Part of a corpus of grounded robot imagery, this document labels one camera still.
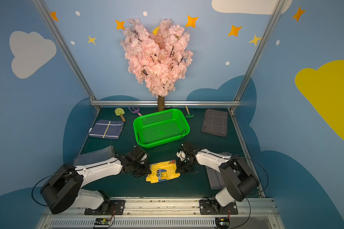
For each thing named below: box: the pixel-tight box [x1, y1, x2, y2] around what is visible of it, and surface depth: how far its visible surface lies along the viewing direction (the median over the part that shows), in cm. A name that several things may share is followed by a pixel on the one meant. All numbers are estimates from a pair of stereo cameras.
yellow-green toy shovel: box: [114, 107, 126, 123], surface depth 121 cm
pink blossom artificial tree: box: [120, 17, 194, 112], surface depth 76 cm
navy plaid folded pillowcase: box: [89, 119, 124, 140], surface depth 110 cm
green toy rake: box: [184, 105, 195, 119], surface depth 118 cm
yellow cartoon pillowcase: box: [145, 159, 181, 184], surface depth 87 cm
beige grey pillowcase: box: [74, 145, 117, 167], surface depth 95 cm
